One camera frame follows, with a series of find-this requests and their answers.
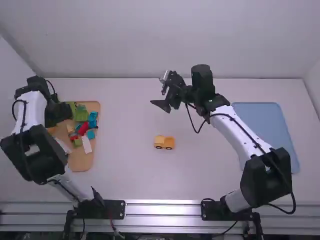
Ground white toy brick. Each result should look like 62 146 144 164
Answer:
81 135 92 155
53 136 73 155

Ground silver rails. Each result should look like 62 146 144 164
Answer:
0 199 320 236

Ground black cable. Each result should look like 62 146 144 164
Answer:
46 79 60 101
267 184 297 215
185 102 210 134

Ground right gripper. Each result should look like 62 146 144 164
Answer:
149 70 194 114

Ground blue mat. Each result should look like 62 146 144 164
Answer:
231 101 301 175

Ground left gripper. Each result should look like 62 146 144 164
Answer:
44 98 74 128

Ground tan tray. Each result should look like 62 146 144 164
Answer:
47 100 101 173

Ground yellow toy car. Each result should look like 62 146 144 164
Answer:
153 134 176 151

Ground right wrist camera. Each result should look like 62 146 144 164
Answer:
159 70 171 83

